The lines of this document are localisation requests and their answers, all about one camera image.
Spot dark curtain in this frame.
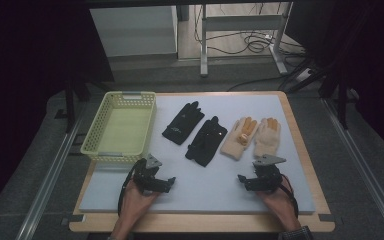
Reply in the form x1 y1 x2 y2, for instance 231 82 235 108
284 0 384 161
0 0 115 221

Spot white metal desk frame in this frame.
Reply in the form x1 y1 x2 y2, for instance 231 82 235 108
199 2 294 78

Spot white power strip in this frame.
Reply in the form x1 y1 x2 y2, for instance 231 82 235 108
294 67 315 83

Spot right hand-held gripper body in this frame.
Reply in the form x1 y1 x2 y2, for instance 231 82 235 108
251 153 287 193

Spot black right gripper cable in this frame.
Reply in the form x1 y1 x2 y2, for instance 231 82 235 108
279 173 300 218

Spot person's right hand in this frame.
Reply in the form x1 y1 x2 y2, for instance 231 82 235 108
256 175 298 225

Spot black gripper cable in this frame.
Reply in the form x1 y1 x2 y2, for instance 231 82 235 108
117 162 139 217
279 173 300 218

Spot black glove with white print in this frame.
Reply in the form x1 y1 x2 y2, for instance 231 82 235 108
161 100 206 146

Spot white cabinet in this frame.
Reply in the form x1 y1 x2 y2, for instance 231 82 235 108
89 5 179 58

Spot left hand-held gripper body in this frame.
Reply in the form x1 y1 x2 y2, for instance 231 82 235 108
131 153 168 196

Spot fluffy beige glove orange fingers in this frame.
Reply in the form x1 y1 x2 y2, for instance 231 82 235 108
253 116 282 159

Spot plain black glove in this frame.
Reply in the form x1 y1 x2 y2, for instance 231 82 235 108
184 115 229 168

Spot black metal stand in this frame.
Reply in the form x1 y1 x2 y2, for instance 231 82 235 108
286 56 361 131
62 75 115 134

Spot tangle of black floor cables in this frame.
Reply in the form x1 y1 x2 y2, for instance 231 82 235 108
194 2 307 57

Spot aluminium floor rail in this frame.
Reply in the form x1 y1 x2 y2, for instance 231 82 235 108
321 98 384 240
14 103 88 240

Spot pale green plastic basket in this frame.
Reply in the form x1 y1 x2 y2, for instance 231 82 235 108
79 90 158 165

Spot beige glove with orange bobble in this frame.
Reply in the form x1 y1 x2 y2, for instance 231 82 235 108
219 116 260 162

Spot person's left hand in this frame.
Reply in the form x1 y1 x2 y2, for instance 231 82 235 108
121 179 160 223

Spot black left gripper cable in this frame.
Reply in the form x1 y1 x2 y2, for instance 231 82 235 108
117 162 139 217

